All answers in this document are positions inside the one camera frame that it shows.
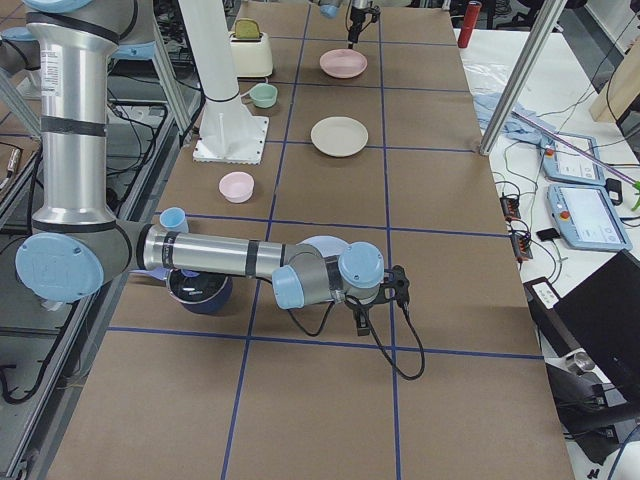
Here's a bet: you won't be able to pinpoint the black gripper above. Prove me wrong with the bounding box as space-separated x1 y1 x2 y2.
347 0 380 49
345 265 410 336

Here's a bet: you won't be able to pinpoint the pink plate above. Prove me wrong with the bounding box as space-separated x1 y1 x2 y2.
319 49 368 79

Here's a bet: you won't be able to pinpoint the blue plate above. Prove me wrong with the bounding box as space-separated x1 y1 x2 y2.
300 235 349 258

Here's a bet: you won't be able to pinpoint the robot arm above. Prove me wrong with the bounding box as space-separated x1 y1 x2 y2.
15 1 410 335
315 0 381 49

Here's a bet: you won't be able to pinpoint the cream white plate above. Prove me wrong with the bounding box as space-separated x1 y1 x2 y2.
310 116 369 158

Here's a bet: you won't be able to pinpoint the cream toaster with bread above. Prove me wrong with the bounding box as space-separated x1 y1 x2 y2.
229 18 274 78

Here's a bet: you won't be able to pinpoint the green bowl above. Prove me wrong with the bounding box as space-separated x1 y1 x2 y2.
249 83 278 109

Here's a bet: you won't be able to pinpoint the red cylinder tube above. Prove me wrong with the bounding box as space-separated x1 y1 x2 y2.
457 1 482 49

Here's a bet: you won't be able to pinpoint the clear plastic bag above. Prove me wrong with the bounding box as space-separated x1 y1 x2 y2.
462 59 512 95

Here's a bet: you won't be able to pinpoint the light blue cloth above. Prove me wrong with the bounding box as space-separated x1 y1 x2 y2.
472 91 544 146

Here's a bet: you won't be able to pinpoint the dark blue pot with lid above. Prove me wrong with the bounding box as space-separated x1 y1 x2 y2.
166 270 233 315

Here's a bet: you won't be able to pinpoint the pink bowl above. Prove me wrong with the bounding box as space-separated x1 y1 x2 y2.
218 171 255 203

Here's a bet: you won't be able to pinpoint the light blue cup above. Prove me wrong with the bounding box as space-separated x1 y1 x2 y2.
159 207 189 233

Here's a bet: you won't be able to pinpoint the blue teach pendant far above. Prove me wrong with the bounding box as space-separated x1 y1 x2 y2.
539 133 605 186

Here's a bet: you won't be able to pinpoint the blue teach pendant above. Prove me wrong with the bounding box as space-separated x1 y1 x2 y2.
539 133 605 186
547 183 633 252

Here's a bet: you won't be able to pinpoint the blue teach pendant near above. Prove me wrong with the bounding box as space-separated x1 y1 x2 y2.
547 183 633 252

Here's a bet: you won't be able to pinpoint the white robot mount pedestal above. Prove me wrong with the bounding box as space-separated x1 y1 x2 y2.
179 0 269 164

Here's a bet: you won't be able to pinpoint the aluminium frame post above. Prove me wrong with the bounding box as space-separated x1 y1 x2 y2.
478 0 567 156

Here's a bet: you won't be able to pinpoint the green handled grabber stick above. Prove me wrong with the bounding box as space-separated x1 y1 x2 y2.
510 110 640 211

